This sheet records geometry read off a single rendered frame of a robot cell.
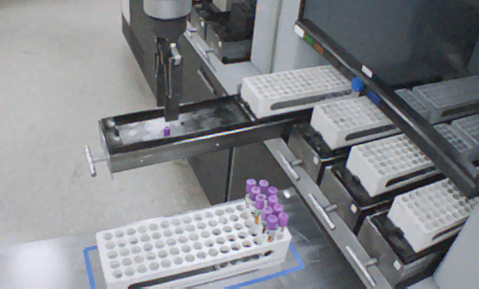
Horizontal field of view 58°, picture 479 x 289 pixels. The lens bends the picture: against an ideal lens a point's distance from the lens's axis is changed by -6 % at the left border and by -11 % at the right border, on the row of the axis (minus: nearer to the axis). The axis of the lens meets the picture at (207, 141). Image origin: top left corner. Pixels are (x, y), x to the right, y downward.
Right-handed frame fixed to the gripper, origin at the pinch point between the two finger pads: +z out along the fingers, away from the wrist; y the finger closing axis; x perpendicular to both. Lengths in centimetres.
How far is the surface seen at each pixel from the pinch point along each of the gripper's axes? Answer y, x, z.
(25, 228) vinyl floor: 55, 45, 89
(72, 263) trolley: -29.8, 26.0, 7.3
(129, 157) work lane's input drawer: -3.9, 9.7, 10.1
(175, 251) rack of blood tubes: -36.1, 10.0, 2.1
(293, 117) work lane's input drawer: -2.9, -30.5, 9.0
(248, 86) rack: 4.2, -21.2, 3.0
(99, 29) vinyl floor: 224, -18, 90
